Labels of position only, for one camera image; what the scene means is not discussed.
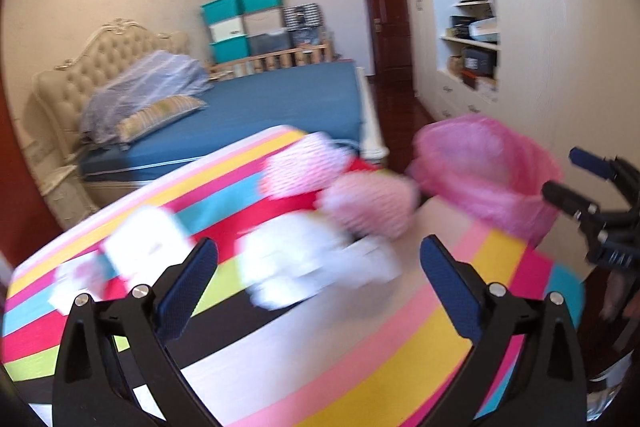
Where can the beige tufted headboard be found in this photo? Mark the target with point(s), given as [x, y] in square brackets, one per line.
[90, 67]

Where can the black safe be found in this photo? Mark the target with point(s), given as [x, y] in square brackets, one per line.
[479, 61]

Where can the white shelf box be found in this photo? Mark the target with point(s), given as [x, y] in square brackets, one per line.
[485, 29]

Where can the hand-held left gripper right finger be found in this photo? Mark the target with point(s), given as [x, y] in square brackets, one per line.
[450, 292]

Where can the pink bagged trash bin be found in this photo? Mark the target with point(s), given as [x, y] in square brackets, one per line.
[480, 177]

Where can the bed with blue mattress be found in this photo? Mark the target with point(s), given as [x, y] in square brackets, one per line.
[280, 107]

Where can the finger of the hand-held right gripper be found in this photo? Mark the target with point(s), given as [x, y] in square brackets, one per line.
[567, 197]
[590, 159]

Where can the clear storage box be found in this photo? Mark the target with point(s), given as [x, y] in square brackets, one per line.
[270, 43]

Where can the black white checkered bag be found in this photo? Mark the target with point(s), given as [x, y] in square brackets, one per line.
[302, 16]

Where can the beige storage box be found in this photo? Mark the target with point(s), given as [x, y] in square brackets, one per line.
[262, 23]

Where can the rainbow striped tablecloth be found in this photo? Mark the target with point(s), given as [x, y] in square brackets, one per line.
[310, 357]

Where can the white built-in wardrobe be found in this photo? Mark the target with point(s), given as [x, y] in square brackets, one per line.
[550, 57]

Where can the small white box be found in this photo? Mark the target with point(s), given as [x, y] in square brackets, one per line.
[75, 282]

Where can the wooden crib rail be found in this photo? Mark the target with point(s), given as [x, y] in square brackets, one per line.
[270, 62]

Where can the white storage box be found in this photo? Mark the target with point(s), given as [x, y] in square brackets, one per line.
[227, 28]

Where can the person's right hand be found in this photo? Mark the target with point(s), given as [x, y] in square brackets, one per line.
[614, 294]

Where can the brown paper bag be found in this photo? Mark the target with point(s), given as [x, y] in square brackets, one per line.
[454, 65]

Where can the cardboard shoe box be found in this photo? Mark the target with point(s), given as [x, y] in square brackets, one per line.
[480, 82]

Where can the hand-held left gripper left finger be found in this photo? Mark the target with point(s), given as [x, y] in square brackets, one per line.
[185, 292]

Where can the dark clear storage bag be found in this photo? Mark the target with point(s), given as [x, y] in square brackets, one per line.
[307, 37]

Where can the pink foam fruit net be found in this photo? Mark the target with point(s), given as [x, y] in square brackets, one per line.
[370, 207]
[305, 164]

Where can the cream nightstand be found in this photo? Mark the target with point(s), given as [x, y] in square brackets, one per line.
[67, 197]

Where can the black shelf device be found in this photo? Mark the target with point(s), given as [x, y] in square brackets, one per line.
[460, 26]

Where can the brown wooden door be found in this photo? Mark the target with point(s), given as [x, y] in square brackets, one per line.
[387, 17]

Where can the striped pillow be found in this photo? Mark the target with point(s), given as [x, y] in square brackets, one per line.
[160, 114]

